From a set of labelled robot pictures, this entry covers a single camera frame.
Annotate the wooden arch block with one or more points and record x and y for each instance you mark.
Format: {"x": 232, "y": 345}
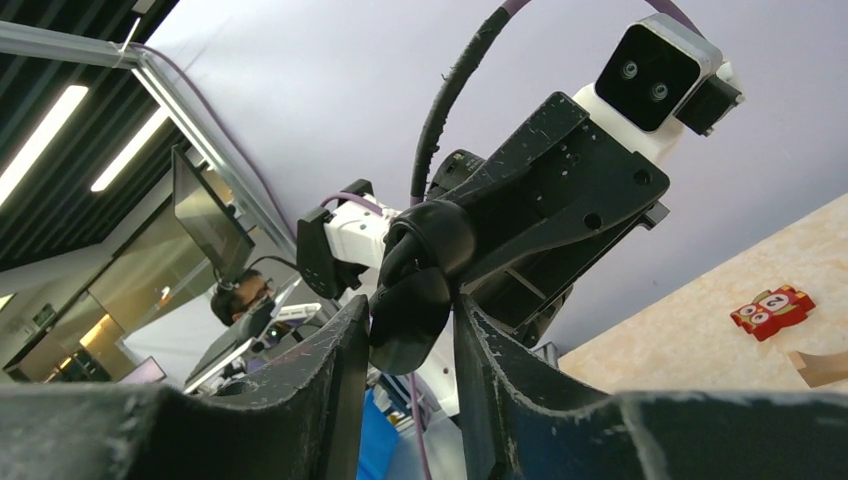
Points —
{"x": 819, "y": 370}

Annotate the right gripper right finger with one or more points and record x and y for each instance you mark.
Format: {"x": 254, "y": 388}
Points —
{"x": 522, "y": 418}

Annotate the person in background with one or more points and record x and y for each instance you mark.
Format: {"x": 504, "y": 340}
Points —
{"x": 229, "y": 305}

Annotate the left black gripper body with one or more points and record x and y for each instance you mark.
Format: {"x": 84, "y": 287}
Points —
{"x": 557, "y": 180}

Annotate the orange red animal block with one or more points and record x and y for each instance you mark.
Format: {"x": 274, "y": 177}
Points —
{"x": 772, "y": 311}

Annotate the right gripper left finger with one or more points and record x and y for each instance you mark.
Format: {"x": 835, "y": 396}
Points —
{"x": 297, "y": 417}

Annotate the black earbud charging case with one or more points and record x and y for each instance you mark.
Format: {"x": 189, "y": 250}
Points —
{"x": 426, "y": 247}

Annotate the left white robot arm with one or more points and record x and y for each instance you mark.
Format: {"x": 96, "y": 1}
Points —
{"x": 340, "y": 250}

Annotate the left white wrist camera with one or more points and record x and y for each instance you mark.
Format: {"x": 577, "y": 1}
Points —
{"x": 662, "y": 79}

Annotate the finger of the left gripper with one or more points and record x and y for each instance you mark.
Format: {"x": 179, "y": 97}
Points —
{"x": 525, "y": 297}

